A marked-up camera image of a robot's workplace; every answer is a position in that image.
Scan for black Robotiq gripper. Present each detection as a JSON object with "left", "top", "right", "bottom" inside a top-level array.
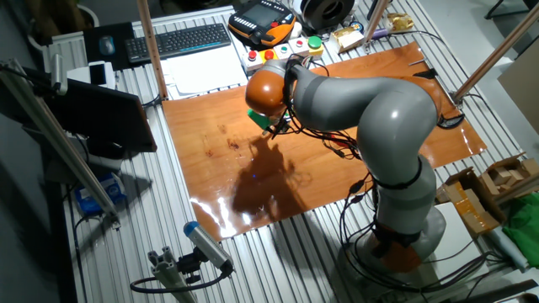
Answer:
[{"left": 271, "top": 119, "right": 292, "bottom": 135}]

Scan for white box red button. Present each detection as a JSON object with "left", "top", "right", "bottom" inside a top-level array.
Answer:
[
  {"left": 288, "top": 36, "right": 311, "bottom": 58},
  {"left": 241, "top": 49, "right": 264, "bottom": 76}
]

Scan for white box green button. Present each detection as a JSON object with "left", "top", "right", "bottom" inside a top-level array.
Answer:
[{"left": 273, "top": 43, "right": 295, "bottom": 60}]

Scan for yellow box big green button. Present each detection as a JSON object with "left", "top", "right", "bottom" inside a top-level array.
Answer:
[{"left": 306, "top": 35, "right": 325, "bottom": 58}]

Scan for glossy wood-pattern mat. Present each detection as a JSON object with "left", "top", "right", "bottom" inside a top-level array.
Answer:
[{"left": 162, "top": 40, "right": 488, "bottom": 242}]

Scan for white paper stack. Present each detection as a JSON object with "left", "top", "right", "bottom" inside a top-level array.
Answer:
[{"left": 162, "top": 44, "right": 249, "bottom": 100}]

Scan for gold white carton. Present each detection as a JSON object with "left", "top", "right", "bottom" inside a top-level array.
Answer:
[{"left": 329, "top": 26, "right": 366, "bottom": 55}]

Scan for black orange teach pendant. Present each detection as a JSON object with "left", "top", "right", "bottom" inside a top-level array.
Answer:
[{"left": 227, "top": 0, "right": 297, "bottom": 47}]

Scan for black round spool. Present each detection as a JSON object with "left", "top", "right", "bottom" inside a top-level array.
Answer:
[{"left": 299, "top": 0, "right": 357, "bottom": 30}]

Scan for black computer keyboard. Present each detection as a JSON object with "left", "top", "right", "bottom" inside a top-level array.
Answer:
[{"left": 124, "top": 23, "right": 232, "bottom": 64}]

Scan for gold foil packet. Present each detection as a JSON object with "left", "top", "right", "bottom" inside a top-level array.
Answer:
[{"left": 385, "top": 12, "right": 416, "bottom": 34}]

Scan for black C-clamp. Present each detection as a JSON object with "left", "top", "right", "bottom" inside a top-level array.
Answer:
[{"left": 435, "top": 112, "right": 467, "bottom": 130}]

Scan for black monitor screen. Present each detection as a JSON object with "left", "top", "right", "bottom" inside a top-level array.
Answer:
[{"left": 41, "top": 77, "right": 158, "bottom": 153}]

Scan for white smartphone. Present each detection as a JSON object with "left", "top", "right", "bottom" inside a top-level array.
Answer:
[{"left": 88, "top": 61, "right": 109, "bottom": 88}]

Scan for grey computer mouse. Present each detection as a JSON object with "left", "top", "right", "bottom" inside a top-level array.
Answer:
[{"left": 99, "top": 35, "right": 116, "bottom": 56}]

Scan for blue plastic packet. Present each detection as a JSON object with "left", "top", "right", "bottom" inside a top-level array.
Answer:
[{"left": 74, "top": 172, "right": 127, "bottom": 216}]

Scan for black mouse pad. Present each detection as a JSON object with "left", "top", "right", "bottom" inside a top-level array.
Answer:
[{"left": 83, "top": 21, "right": 136, "bottom": 72}]

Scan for brown taped cardboard box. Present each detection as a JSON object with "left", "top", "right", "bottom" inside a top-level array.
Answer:
[{"left": 435, "top": 166, "right": 506, "bottom": 237}]

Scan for white flat box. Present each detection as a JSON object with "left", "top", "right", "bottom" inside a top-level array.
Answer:
[{"left": 66, "top": 62, "right": 118, "bottom": 90}]

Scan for long aluminium diagonal bar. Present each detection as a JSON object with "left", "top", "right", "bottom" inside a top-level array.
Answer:
[{"left": 0, "top": 58, "right": 121, "bottom": 231}]

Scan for cardboard box wooden blocks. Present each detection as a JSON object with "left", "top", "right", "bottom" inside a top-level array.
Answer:
[{"left": 479, "top": 153, "right": 539, "bottom": 199}]

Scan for brown board panel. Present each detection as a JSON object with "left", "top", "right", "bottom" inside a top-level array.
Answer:
[{"left": 498, "top": 50, "right": 539, "bottom": 136}]

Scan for white rolled tube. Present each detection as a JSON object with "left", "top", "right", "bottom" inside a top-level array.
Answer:
[{"left": 487, "top": 226, "right": 530, "bottom": 270}]

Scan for green cloth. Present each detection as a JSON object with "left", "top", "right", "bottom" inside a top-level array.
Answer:
[{"left": 503, "top": 201, "right": 539, "bottom": 268}]

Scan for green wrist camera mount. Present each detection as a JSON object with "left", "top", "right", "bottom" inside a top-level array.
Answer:
[{"left": 247, "top": 108, "right": 275, "bottom": 130}]

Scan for red fabric drum strap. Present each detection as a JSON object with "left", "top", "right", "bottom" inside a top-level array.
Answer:
[{"left": 326, "top": 133, "right": 360, "bottom": 149}]

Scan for silver camera blue cap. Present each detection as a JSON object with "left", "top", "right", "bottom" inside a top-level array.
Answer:
[{"left": 183, "top": 221, "right": 235, "bottom": 273}]

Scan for silver metal post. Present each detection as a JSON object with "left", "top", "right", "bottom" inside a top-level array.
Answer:
[{"left": 362, "top": 0, "right": 391, "bottom": 54}]

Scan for wooden post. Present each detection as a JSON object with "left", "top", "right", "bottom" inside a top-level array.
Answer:
[
  {"left": 136, "top": 0, "right": 169, "bottom": 101},
  {"left": 452, "top": 3, "right": 539, "bottom": 102}
]

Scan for black camera bracket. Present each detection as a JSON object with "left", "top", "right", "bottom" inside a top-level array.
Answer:
[{"left": 176, "top": 247, "right": 208, "bottom": 284}]

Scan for aluminium profile mount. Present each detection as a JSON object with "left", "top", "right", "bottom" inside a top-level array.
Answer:
[{"left": 147, "top": 247, "right": 198, "bottom": 303}]

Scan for black camera cable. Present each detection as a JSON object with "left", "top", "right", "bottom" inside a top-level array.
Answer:
[{"left": 129, "top": 263, "right": 235, "bottom": 295}]

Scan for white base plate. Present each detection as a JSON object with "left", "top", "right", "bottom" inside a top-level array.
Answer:
[{"left": 433, "top": 201, "right": 489, "bottom": 279}]

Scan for small silver camera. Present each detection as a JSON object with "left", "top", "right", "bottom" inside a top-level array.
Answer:
[{"left": 50, "top": 52, "right": 68, "bottom": 96}]

